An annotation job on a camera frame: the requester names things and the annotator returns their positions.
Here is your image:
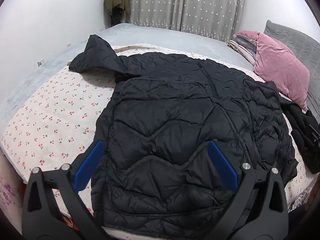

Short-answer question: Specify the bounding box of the black fleece garment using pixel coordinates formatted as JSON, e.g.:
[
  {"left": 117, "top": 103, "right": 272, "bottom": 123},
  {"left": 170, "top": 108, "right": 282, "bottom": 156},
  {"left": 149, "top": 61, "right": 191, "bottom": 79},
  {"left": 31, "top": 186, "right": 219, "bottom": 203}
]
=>
[{"left": 281, "top": 97, "right": 320, "bottom": 173}]

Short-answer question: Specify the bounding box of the cherry print bed sheet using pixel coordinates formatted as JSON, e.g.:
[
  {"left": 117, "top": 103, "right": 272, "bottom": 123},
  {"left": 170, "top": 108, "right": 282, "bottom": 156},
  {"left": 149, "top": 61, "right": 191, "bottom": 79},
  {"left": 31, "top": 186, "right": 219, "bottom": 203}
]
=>
[{"left": 2, "top": 42, "right": 316, "bottom": 230}]

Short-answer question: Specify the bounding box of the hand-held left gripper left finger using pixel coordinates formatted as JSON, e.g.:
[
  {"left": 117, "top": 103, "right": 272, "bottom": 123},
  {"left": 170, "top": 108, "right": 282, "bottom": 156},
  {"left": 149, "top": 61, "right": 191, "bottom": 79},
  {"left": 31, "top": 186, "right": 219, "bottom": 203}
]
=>
[{"left": 22, "top": 140, "right": 110, "bottom": 240}]

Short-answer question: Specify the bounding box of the stack of folded blankets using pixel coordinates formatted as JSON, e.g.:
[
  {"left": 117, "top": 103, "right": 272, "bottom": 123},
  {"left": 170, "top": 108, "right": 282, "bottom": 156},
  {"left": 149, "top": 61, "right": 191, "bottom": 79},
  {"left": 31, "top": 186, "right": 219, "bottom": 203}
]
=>
[{"left": 227, "top": 31, "right": 259, "bottom": 65}]

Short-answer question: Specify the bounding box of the black quilted puffer jacket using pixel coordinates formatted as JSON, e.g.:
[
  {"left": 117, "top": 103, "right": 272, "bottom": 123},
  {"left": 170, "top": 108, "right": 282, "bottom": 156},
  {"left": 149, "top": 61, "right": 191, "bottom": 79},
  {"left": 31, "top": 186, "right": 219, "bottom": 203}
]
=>
[{"left": 68, "top": 34, "right": 298, "bottom": 233}]

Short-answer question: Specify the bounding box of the olive green hanging jacket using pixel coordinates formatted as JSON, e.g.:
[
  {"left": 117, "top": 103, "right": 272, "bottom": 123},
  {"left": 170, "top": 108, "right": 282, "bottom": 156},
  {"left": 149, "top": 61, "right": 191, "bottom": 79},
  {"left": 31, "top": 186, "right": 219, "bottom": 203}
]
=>
[{"left": 104, "top": 0, "right": 132, "bottom": 27}]

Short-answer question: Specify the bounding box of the grey quilted headboard cushion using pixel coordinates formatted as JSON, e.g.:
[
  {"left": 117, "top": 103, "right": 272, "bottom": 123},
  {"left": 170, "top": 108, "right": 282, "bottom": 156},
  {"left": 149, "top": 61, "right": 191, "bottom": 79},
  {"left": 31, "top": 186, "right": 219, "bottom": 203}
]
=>
[{"left": 264, "top": 20, "right": 320, "bottom": 125}]

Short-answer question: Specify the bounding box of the grey star print curtain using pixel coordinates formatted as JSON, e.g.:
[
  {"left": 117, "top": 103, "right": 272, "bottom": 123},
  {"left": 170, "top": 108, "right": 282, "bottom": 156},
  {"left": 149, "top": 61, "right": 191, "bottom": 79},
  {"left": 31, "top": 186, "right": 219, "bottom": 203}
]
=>
[{"left": 124, "top": 0, "right": 247, "bottom": 39}]

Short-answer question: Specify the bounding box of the floral bed skirt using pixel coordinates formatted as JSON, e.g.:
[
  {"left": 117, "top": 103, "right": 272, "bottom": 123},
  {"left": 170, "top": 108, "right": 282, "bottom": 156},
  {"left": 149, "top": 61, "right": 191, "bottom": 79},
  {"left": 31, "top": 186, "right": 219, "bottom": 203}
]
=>
[{"left": 0, "top": 152, "right": 27, "bottom": 233}]

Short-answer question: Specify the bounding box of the pink velvet pillow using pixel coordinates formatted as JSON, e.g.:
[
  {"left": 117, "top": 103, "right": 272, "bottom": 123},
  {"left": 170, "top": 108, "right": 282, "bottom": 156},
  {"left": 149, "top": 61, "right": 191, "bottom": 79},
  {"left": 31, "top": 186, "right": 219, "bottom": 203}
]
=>
[{"left": 236, "top": 30, "right": 310, "bottom": 112}]

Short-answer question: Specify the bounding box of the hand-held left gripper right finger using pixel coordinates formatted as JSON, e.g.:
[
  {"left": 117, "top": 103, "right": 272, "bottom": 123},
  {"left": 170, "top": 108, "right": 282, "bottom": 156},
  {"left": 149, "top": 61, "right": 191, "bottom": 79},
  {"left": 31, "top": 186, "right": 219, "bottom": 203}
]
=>
[{"left": 208, "top": 140, "right": 288, "bottom": 240}]

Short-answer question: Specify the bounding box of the grey bed cover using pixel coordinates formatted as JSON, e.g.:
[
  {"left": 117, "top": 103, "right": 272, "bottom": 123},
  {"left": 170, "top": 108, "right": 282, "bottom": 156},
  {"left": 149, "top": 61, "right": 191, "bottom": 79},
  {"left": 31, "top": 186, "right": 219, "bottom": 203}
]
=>
[{"left": 0, "top": 23, "right": 254, "bottom": 128}]

